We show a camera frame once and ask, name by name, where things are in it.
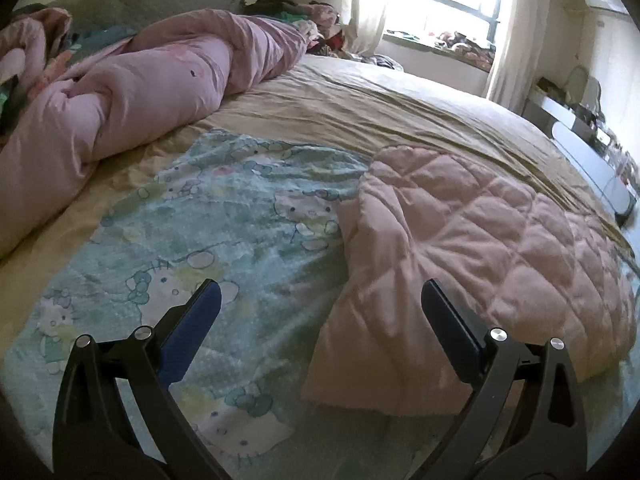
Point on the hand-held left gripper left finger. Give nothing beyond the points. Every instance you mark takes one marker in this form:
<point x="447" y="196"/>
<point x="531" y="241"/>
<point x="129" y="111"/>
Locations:
<point x="192" y="330"/>

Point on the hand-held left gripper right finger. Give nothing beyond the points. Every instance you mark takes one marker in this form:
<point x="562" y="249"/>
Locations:
<point x="450" y="330"/>

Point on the pink quilted blanket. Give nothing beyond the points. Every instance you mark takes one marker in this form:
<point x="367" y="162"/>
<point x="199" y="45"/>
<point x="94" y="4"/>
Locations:
<point x="450" y="240"/>

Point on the pile of clothes and toys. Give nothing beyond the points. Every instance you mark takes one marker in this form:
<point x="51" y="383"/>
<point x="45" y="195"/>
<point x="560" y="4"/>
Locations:
<point x="320" y="20"/>

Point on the cartoon printed blanket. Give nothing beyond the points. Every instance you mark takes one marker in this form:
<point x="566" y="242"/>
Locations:
<point x="200" y="220"/>

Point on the white desk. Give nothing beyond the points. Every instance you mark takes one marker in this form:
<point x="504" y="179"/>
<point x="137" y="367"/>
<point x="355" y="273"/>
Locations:
<point x="585" y="150"/>

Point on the bed with tan sheet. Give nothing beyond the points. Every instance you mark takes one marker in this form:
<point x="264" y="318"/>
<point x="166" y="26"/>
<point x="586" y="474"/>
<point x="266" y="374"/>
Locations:
<point x="375" y="105"/>

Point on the pink duvet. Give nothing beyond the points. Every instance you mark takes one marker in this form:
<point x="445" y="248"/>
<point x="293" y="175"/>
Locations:
<point x="165" y="80"/>

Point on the chair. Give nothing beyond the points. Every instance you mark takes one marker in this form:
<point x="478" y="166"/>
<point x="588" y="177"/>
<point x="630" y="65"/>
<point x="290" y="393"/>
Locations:
<point x="580" y="85"/>

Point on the cream curtain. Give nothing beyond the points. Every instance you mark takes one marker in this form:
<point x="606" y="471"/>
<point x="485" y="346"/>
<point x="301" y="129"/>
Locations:
<point x="370" y="5"/>
<point x="515" y="35"/>

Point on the grey headboard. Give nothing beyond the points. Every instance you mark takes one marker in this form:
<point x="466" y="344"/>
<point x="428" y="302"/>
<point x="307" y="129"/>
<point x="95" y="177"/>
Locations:
<point x="150" y="2"/>

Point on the white air conditioner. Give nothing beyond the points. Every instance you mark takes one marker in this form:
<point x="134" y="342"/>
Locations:
<point x="605" y="0"/>

